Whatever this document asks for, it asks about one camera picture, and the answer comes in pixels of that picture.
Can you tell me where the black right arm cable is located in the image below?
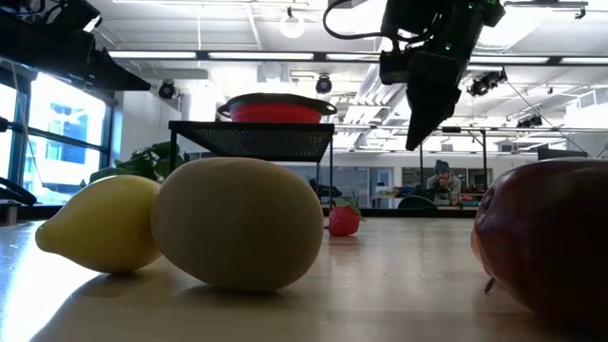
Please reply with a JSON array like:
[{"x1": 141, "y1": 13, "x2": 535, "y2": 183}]
[{"x1": 322, "y1": 0, "x2": 395, "y2": 42}]

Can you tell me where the yellow-green plastic mango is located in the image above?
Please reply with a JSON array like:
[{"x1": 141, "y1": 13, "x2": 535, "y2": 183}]
[{"x1": 150, "y1": 156, "x2": 325, "y2": 293}]

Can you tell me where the yellow plastic lemon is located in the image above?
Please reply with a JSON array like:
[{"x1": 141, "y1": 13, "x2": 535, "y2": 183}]
[{"x1": 35, "y1": 174, "x2": 162, "y2": 275}]

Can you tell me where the black aluminium rig frame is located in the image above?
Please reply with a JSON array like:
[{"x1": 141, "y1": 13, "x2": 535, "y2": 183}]
[{"x1": 360, "y1": 207, "x2": 479, "y2": 219}]

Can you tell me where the black chair back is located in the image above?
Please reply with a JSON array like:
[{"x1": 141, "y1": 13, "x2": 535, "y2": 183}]
[{"x1": 397, "y1": 195, "x2": 438, "y2": 210}]

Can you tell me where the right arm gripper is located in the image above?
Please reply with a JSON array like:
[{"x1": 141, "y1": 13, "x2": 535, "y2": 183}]
[{"x1": 405, "y1": 0, "x2": 507, "y2": 152}]

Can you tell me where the black metal frame table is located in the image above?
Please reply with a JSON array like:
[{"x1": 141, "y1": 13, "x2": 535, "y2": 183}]
[{"x1": 417, "y1": 126, "x2": 488, "y2": 191}]

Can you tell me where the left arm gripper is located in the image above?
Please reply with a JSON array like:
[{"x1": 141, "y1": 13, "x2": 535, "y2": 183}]
[{"x1": 0, "y1": 0, "x2": 152, "y2": 92}]

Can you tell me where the green leafy potted plant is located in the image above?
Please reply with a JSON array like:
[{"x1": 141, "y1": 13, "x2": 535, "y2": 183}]
[{"x1": 87, "y1": 141, "x2": 186, "y2": 184}]

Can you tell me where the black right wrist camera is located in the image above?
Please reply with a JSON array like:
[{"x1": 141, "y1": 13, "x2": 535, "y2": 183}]
[{"x1": 378, "y1": 49, "x2": 410, "y2": 86}]

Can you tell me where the dark red plastic apple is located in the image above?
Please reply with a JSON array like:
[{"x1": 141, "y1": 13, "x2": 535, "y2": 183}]
[{"x1": 472, "y1": 158, "x2": 608, "y2": 330}]

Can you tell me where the dark background monitor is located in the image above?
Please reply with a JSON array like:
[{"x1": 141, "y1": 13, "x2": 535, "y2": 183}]
[{"x1": 536, "y1": 146, "x2": 590, "y2": 162}]

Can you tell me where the black perforated metal shelf rack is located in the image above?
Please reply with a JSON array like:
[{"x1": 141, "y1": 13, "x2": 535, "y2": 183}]
[{"x1": 168, "y1": 120, "x2": 336, "y2": 229}]

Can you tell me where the small orange plastic pear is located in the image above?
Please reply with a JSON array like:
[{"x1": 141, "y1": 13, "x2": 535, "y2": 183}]
[{"x1": 469, "y1": 230, "x2": 498, "y2": 295}]

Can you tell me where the red plastic strawberry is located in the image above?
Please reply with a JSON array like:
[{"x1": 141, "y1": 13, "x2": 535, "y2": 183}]
[{"x1": 328, "y1": 197, "x2": 363, "y2": 238}]

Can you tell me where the long ceiling light strip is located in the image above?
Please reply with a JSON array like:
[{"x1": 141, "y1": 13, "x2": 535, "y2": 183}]
[{"x1": 107, "y1": 49, "x2": 608, "y2": 67}]

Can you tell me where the red collapsible colander grey rim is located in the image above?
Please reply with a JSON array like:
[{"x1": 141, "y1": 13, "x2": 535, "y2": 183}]
[{"x1": 217, "y1": 92, "x2": 338, "y2": 124}]

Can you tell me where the round white ceiling lamp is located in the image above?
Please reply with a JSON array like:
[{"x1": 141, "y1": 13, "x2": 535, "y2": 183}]
[{"x1": 278, "y1": 11, "x2": 306, "y2": 40}]

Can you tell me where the person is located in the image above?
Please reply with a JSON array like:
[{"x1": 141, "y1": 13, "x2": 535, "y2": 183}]
[{"x1": 426, "y1": 159, "x2": 463, "y2": 206}]

